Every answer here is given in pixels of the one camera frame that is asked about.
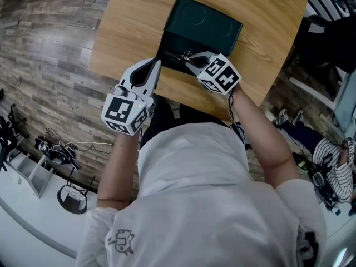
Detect black round stool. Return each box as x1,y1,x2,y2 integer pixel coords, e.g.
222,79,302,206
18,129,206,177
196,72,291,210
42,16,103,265
56,166,96,216

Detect white slatted chair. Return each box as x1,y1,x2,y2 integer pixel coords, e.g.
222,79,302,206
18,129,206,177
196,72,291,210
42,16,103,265
305,0,350,22

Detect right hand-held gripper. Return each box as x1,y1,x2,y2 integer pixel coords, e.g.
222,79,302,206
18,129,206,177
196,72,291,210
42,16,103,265
184,52,243,96

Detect black device with cables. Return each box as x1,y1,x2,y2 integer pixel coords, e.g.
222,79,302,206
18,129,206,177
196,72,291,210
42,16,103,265
294,151,343,214

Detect white shelf unit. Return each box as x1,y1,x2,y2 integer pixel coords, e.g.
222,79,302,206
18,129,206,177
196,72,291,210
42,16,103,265
4,151,55,199

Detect small metal tool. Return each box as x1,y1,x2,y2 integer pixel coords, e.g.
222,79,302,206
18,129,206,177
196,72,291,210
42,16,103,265
163,48,194,64

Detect person's left forearm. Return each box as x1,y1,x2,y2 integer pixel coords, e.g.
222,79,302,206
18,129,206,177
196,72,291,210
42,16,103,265
96,128,143,209

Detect person's white shirt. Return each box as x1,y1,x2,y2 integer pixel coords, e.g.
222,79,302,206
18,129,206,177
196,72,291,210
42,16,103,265
74,121,328,267

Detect dark green container box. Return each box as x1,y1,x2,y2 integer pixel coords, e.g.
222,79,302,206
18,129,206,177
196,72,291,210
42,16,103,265
155,0,244,76

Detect tangle of cables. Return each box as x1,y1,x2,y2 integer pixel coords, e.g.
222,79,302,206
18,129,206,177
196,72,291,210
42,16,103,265
34,126,114,171

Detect person's dark trousers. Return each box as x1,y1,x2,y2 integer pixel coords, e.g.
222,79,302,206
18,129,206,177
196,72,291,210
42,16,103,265
140,95,246,150

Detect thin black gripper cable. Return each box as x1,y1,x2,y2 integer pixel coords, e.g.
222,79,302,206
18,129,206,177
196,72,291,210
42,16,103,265
226,89,247,147

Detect black folding chair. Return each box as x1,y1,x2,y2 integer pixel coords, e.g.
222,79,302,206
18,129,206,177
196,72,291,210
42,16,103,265
0,103,29,172

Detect person's right forearm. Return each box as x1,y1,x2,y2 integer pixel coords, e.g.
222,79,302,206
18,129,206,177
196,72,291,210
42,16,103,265
230,87,301,191

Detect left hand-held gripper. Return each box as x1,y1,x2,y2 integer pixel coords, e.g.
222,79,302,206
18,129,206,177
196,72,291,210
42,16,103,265
101,57,162,136

